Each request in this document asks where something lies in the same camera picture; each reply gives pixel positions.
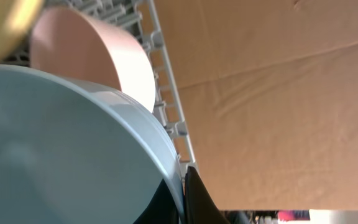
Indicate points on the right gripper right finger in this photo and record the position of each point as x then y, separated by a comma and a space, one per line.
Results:
199, 206

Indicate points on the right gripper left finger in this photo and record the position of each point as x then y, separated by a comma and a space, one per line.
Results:
161, 209

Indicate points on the light blue bowl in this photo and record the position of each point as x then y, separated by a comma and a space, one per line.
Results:
73, 151

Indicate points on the pink bowl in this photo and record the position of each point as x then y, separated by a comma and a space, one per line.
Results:
68, 43

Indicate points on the yellow plate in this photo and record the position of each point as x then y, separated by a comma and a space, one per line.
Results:
16, 19

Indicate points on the grey dishwasher rack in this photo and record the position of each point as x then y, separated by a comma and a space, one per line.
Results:
140, 19

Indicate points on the brown cardboard panel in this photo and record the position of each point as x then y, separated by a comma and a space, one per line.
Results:
269, 90

